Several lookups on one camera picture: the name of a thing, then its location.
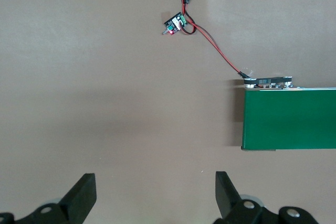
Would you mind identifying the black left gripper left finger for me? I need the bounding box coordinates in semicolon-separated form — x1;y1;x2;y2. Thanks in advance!
0;173;97;224

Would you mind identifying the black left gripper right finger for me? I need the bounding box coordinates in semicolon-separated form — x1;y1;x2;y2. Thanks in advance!
213;171;318;224

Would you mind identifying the green belt conveyor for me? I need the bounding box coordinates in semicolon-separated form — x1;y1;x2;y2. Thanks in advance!
240;76;336;152

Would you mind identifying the small motor controller board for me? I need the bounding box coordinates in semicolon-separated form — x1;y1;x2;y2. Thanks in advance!
162;11;190;36

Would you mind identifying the red and black wire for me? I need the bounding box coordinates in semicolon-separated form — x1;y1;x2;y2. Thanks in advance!
174;0;249;79

